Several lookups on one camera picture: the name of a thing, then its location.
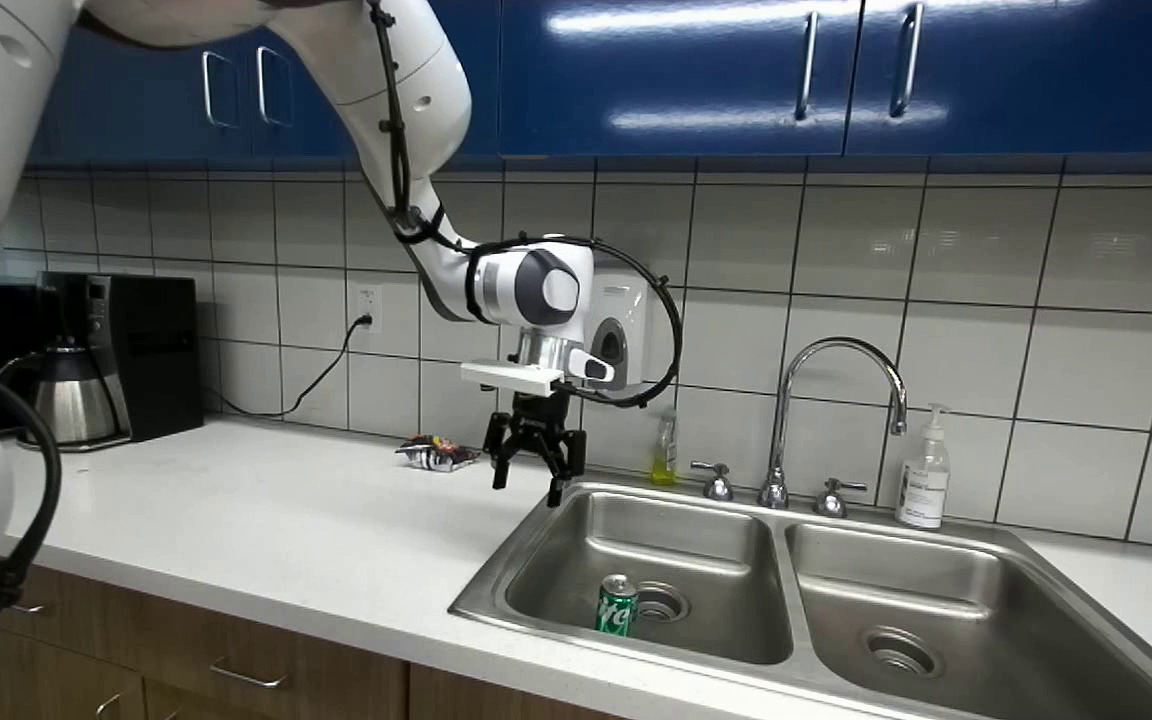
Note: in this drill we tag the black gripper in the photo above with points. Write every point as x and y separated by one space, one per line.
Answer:
537 419

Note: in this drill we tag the green soda can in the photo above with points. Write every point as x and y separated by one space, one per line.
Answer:
618 607

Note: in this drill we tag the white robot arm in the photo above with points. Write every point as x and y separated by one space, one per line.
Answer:
398 95

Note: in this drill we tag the stainless steel double sink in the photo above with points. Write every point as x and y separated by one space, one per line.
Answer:
876 616

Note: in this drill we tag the crumpled snack wrapper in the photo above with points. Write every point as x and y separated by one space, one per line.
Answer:
433 453

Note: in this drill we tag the yellow dish soap bottle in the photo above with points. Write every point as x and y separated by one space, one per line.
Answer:
660 453

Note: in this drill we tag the chrome gooseneck faucet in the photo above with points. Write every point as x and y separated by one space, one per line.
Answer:
827 413

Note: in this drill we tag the blue upper cabinets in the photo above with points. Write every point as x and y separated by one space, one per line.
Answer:
655 81

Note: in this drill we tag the clear soap pump bottle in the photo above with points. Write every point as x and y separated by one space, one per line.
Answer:
925 482

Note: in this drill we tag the black coffee maker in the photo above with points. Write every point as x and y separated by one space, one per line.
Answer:
146 339

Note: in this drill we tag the steel coffee carafe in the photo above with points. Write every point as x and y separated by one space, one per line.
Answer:
76 398

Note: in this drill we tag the wooden lower cabinets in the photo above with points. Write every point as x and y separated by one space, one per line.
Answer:
80 651

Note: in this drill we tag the white wall soap dispenser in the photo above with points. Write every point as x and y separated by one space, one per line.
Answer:
618 335

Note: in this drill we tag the white wall outlet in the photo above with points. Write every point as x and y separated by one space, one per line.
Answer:
363 301

